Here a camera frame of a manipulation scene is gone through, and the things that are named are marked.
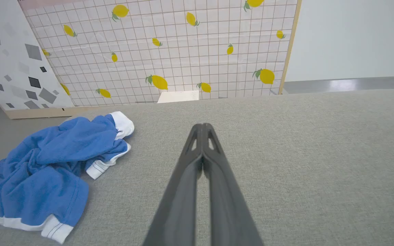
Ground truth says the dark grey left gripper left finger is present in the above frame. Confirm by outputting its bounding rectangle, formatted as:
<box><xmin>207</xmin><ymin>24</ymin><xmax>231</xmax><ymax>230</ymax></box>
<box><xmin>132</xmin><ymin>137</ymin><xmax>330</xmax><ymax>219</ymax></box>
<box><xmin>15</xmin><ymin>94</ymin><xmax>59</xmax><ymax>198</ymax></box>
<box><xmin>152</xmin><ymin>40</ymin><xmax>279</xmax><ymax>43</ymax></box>
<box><xmin>143</xmin><ymin>123</ymin><xmax>204</xmax><ymax>246</ymax></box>

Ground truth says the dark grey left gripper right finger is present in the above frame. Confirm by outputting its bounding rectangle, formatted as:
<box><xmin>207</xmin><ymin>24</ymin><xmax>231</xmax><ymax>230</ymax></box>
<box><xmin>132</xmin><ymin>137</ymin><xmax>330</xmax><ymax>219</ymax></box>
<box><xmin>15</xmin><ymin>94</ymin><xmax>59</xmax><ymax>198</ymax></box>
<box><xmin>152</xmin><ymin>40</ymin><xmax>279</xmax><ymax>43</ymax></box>
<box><xmin>202</xmin><ymin>123</ymin><xmax>264</xmax><ymax>246</ymax></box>

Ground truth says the blue garment with white trim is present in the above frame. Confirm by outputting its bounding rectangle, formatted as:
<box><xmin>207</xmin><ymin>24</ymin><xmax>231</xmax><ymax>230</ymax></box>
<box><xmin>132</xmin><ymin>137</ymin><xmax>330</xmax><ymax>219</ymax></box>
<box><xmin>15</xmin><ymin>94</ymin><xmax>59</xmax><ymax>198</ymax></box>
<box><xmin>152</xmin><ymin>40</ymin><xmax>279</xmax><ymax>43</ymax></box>
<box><xmin>0</xmin><ymin>111</ymin><xmax>135</xmax><ymax>244</ymax></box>

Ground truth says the grey fabric sofa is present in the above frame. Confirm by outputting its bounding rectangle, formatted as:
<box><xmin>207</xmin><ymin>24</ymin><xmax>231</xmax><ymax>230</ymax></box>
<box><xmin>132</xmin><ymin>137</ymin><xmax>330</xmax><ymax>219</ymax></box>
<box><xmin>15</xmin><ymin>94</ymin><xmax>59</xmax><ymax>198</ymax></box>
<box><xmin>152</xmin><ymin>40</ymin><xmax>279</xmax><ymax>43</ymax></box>
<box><xmin>0</xmin><ymin>89</ymin><xmax>394</xmax><ymax>246</ymax></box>

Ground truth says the lemon print grid panel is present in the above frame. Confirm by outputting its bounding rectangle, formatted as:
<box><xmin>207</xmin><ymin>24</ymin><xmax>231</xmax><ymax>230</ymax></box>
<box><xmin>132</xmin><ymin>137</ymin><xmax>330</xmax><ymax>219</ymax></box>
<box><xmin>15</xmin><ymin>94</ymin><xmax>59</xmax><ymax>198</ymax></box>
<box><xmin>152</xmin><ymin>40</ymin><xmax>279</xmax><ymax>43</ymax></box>
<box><xmin>18</xmin><ymin>0</ymin><xmax>302</xmax><ymax>107</ymax></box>

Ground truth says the grey terrazzo pattern panel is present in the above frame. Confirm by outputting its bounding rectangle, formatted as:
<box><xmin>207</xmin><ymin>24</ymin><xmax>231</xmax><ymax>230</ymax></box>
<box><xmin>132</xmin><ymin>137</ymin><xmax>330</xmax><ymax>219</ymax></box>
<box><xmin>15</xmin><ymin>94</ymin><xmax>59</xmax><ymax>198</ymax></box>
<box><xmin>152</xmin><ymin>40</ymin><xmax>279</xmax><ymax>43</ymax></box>
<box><xmin>0</xmin><ymin>0</ymin><xmax>75</xmax><ymax>111</ymax></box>

